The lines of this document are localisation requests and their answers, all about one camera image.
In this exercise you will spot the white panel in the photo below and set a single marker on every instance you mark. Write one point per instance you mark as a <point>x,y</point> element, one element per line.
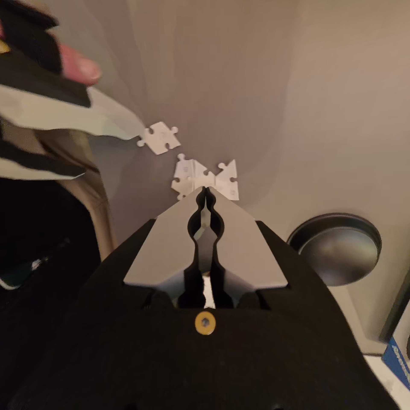
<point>400,397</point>

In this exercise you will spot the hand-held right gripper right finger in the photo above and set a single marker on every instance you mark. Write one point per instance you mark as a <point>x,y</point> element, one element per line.
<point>249,249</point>

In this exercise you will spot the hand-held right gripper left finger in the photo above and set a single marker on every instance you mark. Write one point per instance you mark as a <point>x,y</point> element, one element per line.
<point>163,249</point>

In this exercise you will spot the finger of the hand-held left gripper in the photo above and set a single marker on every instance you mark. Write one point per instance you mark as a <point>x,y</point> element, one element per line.
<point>19,133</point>
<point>64,118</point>

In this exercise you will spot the black bar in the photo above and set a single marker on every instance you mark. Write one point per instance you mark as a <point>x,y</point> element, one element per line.
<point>397,314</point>

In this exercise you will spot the person's left hand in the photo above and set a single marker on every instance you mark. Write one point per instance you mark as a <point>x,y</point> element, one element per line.
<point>80,70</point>

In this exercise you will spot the black garment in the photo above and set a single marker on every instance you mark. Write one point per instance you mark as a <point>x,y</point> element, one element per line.
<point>48,217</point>

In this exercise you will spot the round dark metal tin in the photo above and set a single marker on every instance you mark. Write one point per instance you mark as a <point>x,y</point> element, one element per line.
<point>336,256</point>

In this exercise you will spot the blue printed box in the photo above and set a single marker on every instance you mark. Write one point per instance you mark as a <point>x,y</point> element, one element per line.
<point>398,362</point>

